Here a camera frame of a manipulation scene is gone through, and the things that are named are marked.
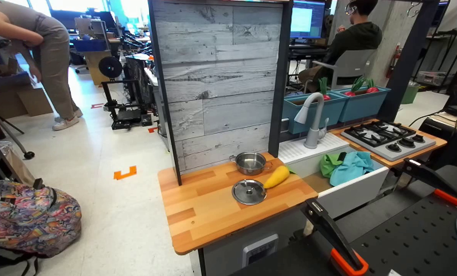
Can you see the small steel pot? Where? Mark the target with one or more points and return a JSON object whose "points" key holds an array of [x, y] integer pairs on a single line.
{"points": [[250, 164]]}

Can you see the steel pot lid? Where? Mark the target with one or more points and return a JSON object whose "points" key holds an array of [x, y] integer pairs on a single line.
{"points": [[249, 192]]}

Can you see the yellow toy vegetable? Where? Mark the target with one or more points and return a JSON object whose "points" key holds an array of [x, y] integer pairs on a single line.
{"points": [[276, 176]]}

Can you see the toy kitchen with wood counter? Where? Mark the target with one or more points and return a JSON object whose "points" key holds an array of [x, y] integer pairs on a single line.
{"points": [[213, 76]]}

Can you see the grey toy tap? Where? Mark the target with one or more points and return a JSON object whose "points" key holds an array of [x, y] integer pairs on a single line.
{"points": [[317, 115]]}

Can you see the green cloth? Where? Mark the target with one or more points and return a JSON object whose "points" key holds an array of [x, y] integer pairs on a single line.
{"points": [[328, 164]]}

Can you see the teal planter box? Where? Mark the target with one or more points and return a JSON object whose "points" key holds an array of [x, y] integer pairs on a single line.
{"points": [[362, 107], [328, 111]]}

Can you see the black 3d printer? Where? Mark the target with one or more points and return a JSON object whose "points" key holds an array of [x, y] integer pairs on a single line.
{"points": [[125, 113]]}

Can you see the toy radish with green leaves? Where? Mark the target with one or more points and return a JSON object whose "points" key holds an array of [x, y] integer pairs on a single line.
{"points": [[355, 85], [372, 88], [324, 88]]}

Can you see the light blue cloth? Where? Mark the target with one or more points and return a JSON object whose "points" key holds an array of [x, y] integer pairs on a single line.
{"points": [[352, 166]]}

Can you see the white toy sink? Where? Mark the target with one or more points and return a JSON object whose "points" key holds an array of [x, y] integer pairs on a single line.
{"points": [[351, 193]]}

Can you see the black clamp with orange tips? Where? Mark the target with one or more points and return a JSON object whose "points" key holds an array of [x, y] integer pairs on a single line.
{"points": [[429, 177], [330, 230]]}

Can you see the black toy burner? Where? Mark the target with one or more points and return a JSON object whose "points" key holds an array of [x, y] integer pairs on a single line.
{"points": [[393, 128], [366, 136]]}

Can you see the monitor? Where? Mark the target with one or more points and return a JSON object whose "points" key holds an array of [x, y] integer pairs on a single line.
{"points": [[307, 19]]}

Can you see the grey chair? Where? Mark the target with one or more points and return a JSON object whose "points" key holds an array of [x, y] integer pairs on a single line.
{"points": [[351, 63]]}

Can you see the grey toy stove top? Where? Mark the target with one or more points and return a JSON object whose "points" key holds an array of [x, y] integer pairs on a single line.
{"points": [[385, 151]]}

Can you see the person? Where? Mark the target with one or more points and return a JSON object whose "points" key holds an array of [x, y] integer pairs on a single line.
{"points": [[52, 57], [355, 38]]}

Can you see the black stove knob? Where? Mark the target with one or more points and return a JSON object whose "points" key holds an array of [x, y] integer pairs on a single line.
{"points": [[407, 142], [393, 147], [418, 138]]}

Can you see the red fire extinguisher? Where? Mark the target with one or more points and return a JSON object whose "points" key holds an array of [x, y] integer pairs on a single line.
{"points": [[394, 61]]}

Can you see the green bin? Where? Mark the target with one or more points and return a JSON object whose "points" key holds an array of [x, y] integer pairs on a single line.
{"points": [[409, 94]]}

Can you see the cardboard box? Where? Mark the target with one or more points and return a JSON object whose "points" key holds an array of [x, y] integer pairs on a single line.
{"points": [[17, 101]]}

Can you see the colourful patterned backpack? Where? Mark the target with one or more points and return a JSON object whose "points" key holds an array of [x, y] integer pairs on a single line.
{"points": [[25, 218]]}

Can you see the black metal shelf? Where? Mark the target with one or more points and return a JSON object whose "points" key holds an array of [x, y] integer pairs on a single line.
{"points": [[452, 34]]}

